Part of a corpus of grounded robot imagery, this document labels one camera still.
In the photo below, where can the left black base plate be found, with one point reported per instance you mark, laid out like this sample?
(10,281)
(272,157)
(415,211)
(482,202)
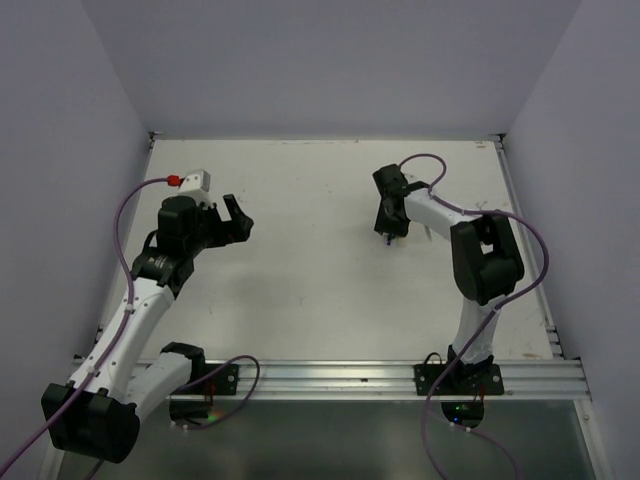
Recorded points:
(223,383)

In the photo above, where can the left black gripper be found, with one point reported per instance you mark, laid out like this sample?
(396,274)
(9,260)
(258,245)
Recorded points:
(237,228)

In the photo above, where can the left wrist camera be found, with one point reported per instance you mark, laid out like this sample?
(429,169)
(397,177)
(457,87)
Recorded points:
(196,185)

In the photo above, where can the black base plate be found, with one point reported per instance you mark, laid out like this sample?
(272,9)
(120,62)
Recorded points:
(223,383)
(463,380)

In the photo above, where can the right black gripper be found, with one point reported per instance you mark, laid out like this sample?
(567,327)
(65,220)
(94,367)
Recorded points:
(399,228)

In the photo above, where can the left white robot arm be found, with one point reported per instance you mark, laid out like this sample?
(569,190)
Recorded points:
(99,411)

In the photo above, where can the aluminium rail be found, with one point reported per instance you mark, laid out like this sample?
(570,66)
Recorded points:
(333,380)

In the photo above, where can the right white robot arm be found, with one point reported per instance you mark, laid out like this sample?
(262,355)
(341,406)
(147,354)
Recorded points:
(486,260)

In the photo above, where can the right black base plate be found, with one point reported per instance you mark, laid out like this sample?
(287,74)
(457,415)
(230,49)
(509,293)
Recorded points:
(463,380)

